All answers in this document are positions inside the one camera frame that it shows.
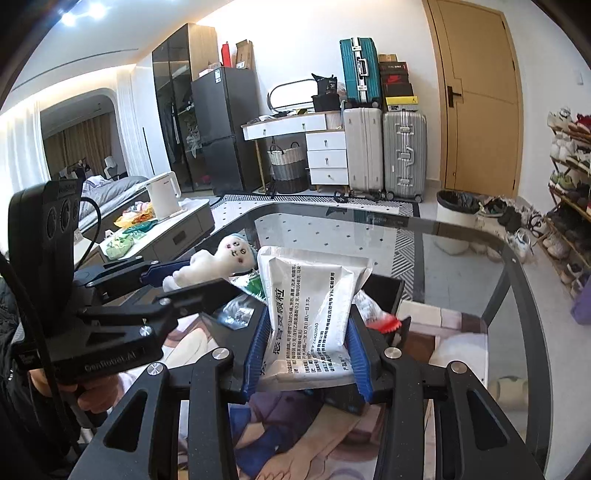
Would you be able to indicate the trash bin with black liner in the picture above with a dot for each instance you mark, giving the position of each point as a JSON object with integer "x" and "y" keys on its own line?
{"x": 457, "y": 221}

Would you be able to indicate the shoe rack with shoes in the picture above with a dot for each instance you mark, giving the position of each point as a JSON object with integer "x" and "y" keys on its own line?
{"x": 570, "y": 198}

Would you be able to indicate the person's left forearm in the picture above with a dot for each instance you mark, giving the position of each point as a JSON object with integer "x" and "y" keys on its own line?
{"x": 23, "y": 415}

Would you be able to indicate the white suitcase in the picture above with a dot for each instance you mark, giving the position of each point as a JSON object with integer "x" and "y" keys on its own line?
{"x": 364, "y": 152}

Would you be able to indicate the printed mat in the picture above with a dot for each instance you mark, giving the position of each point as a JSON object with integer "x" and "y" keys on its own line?
{"x": 286, "y": 438}

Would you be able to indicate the black bag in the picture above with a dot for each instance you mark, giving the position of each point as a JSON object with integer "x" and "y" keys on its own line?
{"x": 328, "y": 94}

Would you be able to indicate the grey coffee table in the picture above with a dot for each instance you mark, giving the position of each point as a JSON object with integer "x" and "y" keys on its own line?
{"x": 180, "y": 230}

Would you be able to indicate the pile of snack packets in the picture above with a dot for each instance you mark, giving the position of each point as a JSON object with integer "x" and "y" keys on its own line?
{"x": 127, "y": 230}

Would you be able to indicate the black cardboard box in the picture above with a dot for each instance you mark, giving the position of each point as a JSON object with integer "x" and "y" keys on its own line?
{"x": 388, "y": 288}

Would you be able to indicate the person's left hand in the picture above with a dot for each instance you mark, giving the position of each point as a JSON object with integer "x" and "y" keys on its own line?
{"x": 99, "y": 392}

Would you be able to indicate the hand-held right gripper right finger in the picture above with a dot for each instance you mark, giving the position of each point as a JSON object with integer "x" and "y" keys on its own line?
{"x": 360, "y": 364}

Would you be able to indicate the dark glass wardrobe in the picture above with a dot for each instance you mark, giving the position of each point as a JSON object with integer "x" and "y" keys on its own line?
{"x": 173, "y": 106}

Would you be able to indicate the wooden door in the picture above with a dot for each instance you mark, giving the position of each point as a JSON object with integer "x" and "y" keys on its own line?
{"x": 480, "y": 92}

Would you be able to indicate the pile of shoes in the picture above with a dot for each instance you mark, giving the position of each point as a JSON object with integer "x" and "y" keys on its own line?
{"x": 512, "y": 221}

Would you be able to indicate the beige slipper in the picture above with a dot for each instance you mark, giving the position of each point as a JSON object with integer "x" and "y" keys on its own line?
{"x": 508, "y": 391}

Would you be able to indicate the brown cardboard box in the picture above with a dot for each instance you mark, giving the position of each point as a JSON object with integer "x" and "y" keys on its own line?
{"x": 244, "y": 55}

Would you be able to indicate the bed with grey bedding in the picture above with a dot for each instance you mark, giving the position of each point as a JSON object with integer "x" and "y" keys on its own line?
{"x": 111, "y": 191}

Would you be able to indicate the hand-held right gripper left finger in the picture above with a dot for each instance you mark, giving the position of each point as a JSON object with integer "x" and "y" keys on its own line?
{"x": 256, "y": 355}

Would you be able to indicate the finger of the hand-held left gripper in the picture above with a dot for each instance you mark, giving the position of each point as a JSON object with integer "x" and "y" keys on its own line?
{"x": 157, "y": 276}
{"x": 184, "y": 302}

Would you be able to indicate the brown curtains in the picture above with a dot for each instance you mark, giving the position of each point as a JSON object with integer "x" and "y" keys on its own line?
{"x": 78, "y": 143}

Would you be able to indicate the woven laundry basket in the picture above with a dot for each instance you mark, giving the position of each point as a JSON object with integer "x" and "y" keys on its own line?
{"x": 288, "y": 168}

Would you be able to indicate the white medicine packet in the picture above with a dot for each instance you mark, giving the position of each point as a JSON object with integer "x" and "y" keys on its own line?
{"x": 309, "y": 314}

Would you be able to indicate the white office chair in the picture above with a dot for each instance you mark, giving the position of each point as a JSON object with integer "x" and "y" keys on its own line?
{"x": 111, "y": 167}

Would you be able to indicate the white electric kettle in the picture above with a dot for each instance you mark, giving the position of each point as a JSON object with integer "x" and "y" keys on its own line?
{"x": 162, "y": 196}

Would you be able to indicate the red and white packet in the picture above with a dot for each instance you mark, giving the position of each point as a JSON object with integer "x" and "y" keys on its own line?
{"x": 385, "y": 324}

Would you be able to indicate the stack of shoe boxes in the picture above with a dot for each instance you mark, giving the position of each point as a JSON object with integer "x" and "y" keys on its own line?
{"x": 397, "y": 83}

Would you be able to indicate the teal suitcase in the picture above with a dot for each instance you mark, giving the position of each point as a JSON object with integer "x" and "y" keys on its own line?
{"x": 360, "y": 74}

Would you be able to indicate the oval mirror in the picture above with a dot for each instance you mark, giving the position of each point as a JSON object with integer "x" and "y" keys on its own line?
{"x": 295, "y": 94}

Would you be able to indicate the white plush toy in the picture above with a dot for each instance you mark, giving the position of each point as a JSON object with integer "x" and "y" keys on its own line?
{"x": 217, "y": 263}

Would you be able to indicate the black refrigerator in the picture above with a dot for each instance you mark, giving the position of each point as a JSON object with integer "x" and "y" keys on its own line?
{"x": 226, "y": 129}

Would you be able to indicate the white dresser with drawers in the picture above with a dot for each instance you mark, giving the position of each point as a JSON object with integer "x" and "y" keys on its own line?
{"x": 325, "y": 152}

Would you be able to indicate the purple bag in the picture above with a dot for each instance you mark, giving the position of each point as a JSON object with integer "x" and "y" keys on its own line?
{"x": 582, "y": 307}

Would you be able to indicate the clear plastic bag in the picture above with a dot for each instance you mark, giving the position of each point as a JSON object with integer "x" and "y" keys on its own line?
{"x": 238, "y": 311}

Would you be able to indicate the silver suitcase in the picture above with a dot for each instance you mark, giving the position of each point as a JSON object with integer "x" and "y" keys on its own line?
{"x": 404, "y": 154}

